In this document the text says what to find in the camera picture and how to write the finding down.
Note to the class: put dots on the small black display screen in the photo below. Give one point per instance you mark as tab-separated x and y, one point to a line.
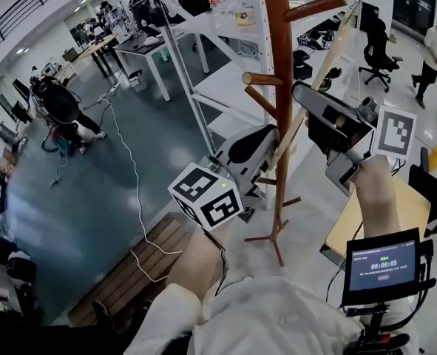
382	266

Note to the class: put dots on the small white stool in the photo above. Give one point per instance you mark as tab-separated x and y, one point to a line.
137	80

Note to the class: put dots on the white metal shelf rack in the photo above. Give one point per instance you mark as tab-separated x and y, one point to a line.
203	32

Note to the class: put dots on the black screen mount rig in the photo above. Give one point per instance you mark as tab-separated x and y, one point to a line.
395	331

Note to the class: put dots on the black armchair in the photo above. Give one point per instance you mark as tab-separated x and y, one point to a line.
434	191

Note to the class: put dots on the black floor bag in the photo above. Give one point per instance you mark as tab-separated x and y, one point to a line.
302	65

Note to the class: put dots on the person's left forearm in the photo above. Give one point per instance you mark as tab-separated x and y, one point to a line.
203	257

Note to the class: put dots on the light wooden clothes hanger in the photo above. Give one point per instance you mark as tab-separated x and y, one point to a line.
331	54

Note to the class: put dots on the person's right forearm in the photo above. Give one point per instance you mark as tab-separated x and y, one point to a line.
379	198

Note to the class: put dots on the white framed dark table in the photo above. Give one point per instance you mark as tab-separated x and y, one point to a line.
144	46

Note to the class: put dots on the brown wooden slat bench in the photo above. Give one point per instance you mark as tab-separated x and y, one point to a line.
137	272

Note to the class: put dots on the black metal handrail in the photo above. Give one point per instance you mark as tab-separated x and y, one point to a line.
18	9

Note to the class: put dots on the person's white hooded top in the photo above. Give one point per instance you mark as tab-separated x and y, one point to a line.
270	316

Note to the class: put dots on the brown wooden coat rack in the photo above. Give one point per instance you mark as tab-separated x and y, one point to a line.
282	50

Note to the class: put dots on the round wooden table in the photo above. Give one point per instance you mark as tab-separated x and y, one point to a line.
92	50

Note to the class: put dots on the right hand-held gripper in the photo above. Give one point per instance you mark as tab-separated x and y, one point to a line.
351	135

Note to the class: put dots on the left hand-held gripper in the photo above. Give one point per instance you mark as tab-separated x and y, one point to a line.
203	198

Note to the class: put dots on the yellow topped table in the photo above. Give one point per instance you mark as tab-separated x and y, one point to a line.
399	205

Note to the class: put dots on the black office chair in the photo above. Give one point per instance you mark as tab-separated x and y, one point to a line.
377	55

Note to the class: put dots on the clear plastic bottle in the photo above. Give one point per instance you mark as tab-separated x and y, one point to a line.
244	9

